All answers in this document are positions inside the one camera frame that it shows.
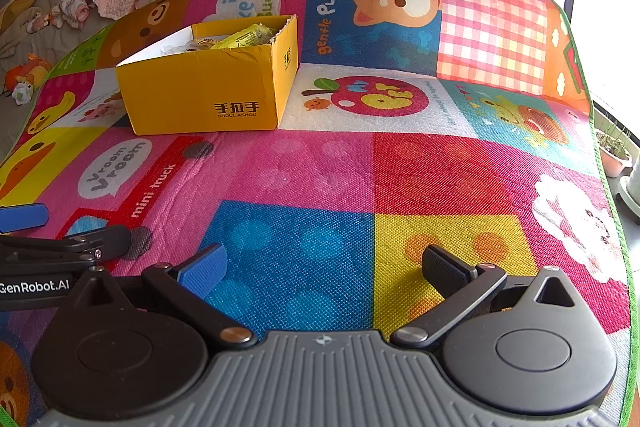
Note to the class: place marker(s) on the white plant pot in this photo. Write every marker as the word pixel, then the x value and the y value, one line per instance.
pixel 615 159

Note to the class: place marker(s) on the small white plush toy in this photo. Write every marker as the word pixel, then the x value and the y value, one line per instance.
pixel 22 93

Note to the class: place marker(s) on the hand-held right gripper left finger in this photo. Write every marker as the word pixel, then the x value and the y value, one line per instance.
pixel 202 272

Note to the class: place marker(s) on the white round stand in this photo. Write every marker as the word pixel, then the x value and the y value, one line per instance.
pixel 631 187

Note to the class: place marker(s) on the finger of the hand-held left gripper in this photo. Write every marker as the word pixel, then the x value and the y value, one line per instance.
pixel 22 217
pixel 75 242

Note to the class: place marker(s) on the yellow cardboard box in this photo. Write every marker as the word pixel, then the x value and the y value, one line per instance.
pixel 200 82

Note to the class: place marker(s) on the beige crumpled clothes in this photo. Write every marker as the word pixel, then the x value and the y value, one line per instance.
pixel 20 14

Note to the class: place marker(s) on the yellow snack packet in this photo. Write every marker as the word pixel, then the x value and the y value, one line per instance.
pixel 245 38

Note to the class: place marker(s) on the colourful cartoon play mat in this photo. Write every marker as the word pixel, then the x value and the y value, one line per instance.
pixel 325 167

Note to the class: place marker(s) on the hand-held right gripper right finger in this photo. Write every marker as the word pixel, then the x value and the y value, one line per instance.
pixel 445 269

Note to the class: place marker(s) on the orange plush toy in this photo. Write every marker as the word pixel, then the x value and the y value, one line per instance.
pixel 30 69

